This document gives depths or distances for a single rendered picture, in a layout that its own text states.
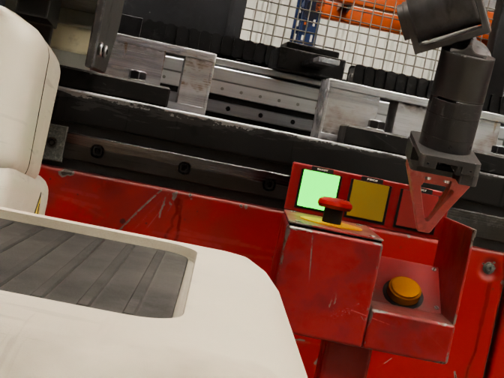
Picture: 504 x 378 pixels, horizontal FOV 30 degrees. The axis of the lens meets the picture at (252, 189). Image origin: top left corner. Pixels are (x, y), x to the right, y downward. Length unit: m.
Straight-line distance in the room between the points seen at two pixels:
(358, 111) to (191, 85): 0.26
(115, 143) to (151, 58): 0.18
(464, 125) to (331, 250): 0.19
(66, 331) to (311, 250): 0.81
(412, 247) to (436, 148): 0.38
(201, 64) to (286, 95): 0.32
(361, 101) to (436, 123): 0.46
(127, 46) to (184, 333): 1.21
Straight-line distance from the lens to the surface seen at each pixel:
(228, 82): 1.69
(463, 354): 1.43
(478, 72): 1.00
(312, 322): 1.02
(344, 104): 1.45
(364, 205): 1.16
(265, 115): 1.70
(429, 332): 1.04
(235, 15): 1.97
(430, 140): 1.02
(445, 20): 1.00
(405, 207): 1.17
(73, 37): 1.42
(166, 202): 1.30
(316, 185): 1.15
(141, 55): 1.42
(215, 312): 0.26
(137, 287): 0.28
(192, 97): 1.42
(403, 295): 1.08
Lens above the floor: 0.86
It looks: 3 degrees down
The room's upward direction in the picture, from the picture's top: 11 degrees clockwise
